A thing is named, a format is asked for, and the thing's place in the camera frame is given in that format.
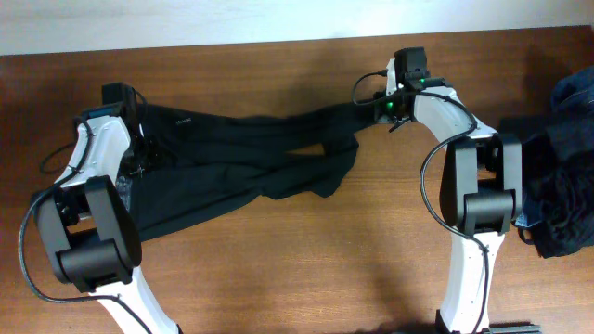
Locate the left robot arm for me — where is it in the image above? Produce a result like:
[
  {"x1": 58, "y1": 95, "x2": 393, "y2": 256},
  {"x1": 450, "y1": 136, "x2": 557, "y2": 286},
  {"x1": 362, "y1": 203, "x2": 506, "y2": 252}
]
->
[{"x1": 18, "y1": 83, "x2": 181, "y2": 333}]

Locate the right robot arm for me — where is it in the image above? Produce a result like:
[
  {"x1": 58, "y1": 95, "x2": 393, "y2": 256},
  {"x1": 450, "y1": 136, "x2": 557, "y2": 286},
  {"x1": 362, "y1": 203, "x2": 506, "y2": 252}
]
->
[{"x1": 376, "y1": 71, "x2": 542, "y2": 333}]

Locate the black leggings red waistband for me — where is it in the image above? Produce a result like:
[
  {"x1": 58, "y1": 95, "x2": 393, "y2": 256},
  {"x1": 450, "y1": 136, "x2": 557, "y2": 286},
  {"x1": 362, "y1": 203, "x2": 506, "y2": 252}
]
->
[{"x1": 123, "y1": 103, "x2": 375, "y2": 241}]

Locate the dark clothes pile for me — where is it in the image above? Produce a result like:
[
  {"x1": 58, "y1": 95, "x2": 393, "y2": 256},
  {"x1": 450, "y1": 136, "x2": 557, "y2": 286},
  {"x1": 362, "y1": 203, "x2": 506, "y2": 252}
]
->
[{"x1": 498, "y1": 67, "x2": 593, "y2": 259}]

